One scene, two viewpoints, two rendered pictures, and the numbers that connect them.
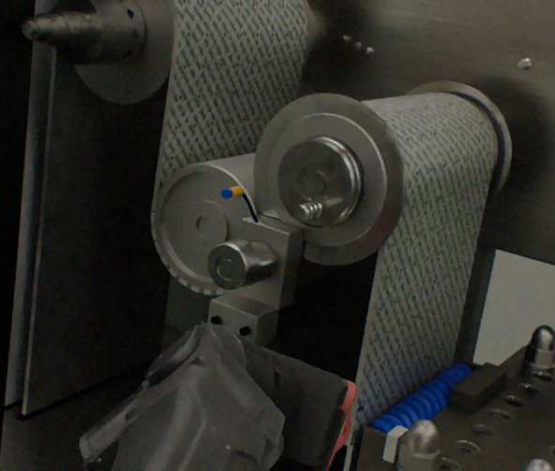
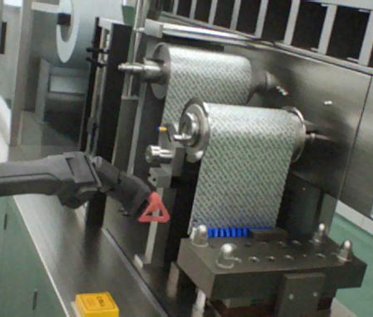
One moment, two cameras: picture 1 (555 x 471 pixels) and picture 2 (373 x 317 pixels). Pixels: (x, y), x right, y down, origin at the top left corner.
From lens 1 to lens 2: 0.76 m
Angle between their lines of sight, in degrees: 31
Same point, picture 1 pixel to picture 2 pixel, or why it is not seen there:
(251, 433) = (65, 175)
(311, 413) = (135, 198)
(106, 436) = not seen: hidden behind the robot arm
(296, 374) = (137, 186)
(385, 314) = (209, 186)
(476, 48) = (316, 95)
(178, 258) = not seen: hidden behind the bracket
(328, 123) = (195, 108)
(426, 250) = (238, 167)
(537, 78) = (332, 110)
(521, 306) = not seen: outside the picture
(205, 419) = (44, 163)
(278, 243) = (173, 150)
